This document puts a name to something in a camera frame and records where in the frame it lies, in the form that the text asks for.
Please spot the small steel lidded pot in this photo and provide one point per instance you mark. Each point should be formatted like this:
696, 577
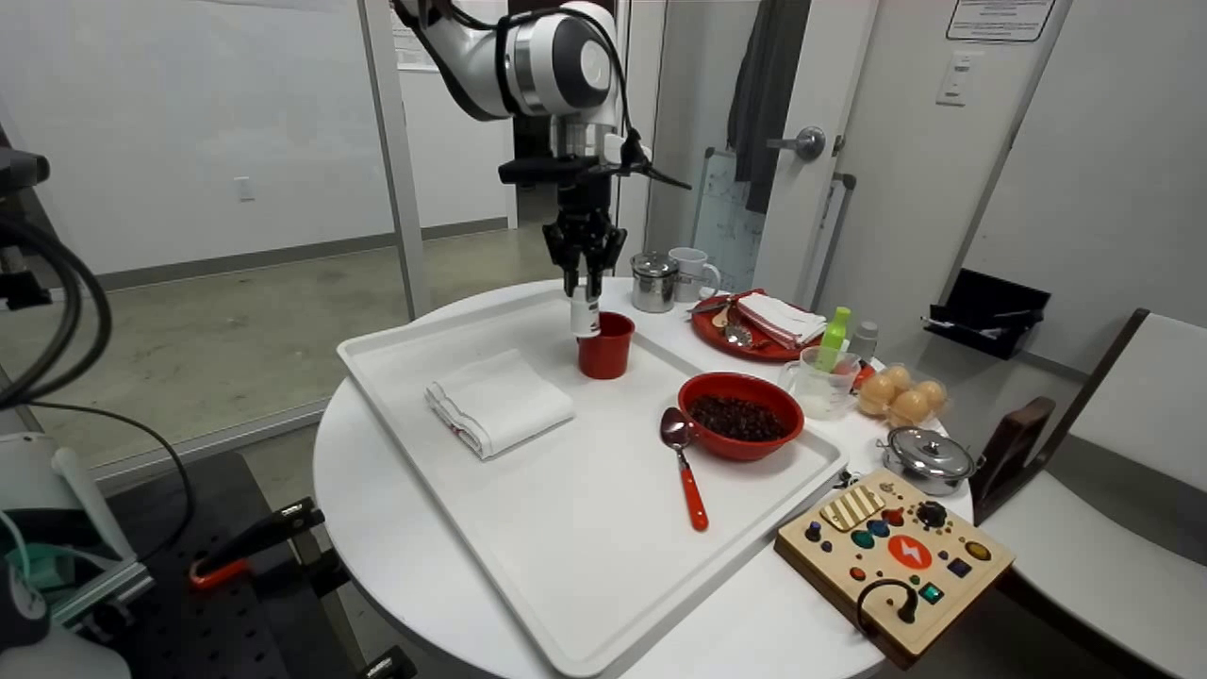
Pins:
931, 459

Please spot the white control box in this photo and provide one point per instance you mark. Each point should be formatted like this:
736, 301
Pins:
60, 513

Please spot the white glass partition post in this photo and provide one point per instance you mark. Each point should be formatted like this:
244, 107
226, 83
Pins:
395, 151

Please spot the folded white towel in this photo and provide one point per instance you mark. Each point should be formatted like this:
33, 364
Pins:
501, 401

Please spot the white light switch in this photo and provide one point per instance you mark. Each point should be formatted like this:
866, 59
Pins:
954, 83

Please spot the large white plastic tray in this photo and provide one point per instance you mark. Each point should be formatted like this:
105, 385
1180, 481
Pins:
589, 540

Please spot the black camera stand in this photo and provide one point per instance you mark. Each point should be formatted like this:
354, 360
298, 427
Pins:
19, 228

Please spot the red bowl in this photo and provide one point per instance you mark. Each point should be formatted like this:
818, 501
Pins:
741, 422

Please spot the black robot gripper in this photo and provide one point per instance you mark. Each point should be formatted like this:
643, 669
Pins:
584, 208

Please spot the black bag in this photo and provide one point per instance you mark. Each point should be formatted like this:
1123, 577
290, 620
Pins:
992, 315

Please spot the dark grey hanging coat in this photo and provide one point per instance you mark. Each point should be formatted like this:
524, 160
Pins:
762, 101

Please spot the black table clamp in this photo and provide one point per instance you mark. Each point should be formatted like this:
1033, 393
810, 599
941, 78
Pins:
249, 545

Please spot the small white cup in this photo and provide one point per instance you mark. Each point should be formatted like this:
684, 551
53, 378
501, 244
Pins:
586, 317

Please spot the white wall sign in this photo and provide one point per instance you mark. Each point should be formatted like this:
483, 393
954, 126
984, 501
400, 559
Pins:
1003, 17

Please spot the white napkin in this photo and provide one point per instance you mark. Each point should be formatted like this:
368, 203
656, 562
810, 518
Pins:
784, 317

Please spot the wooden busy board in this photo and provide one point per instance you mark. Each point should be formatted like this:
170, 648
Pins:
894, 562

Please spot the clear glass container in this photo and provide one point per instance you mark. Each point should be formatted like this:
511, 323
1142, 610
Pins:
820, 390

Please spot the small red tomato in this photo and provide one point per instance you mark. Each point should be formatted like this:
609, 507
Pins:
862, 375

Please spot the small leaning whiteboard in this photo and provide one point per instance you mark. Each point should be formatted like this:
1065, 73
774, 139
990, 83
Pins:
727, 228

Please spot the clear glass mug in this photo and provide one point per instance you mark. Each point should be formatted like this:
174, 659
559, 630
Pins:
696, 274

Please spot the grey office chair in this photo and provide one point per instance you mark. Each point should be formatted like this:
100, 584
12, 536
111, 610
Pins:
1113, 505

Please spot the green plastic bottle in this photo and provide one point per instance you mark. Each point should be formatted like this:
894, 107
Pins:
835, 339

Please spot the stainless steel cup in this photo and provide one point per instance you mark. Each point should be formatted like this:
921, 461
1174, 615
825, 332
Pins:
652, 290

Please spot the red plate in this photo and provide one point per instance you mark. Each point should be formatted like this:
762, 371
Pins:
717, 330

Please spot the red mug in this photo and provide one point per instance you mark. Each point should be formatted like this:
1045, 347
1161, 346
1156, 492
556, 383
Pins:
609, 354

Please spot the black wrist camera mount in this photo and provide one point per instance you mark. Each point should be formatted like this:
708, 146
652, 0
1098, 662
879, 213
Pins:
534, 171

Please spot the white glass panel door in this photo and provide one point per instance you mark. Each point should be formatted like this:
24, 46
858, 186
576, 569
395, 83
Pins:
844, 213

